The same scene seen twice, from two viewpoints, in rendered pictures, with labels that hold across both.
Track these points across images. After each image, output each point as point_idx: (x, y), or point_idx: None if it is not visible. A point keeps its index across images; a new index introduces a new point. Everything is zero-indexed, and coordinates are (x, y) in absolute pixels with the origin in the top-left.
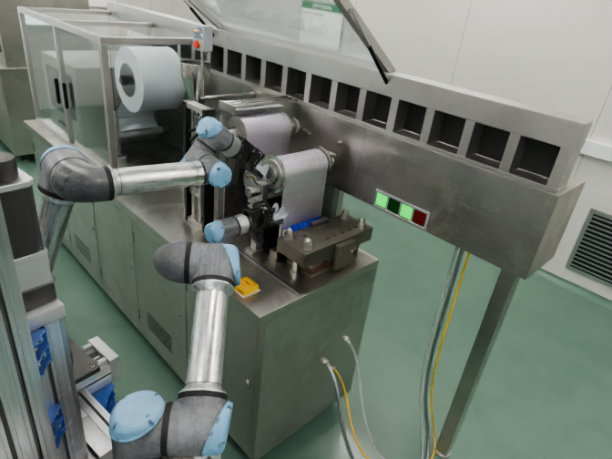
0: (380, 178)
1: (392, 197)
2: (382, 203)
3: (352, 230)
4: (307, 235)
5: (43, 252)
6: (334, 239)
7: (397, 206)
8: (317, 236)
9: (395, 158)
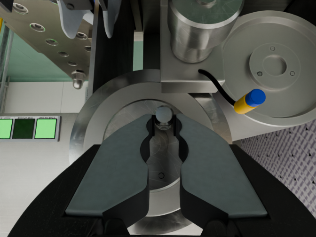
0: (55, 160)
1: (26, 140)
2: (43, 123)
3: (66, 64)
4: (52, 2)
5: None
6: (32, 34)
7: (16, 130)
8: (46, 17)
9: (30, 201)
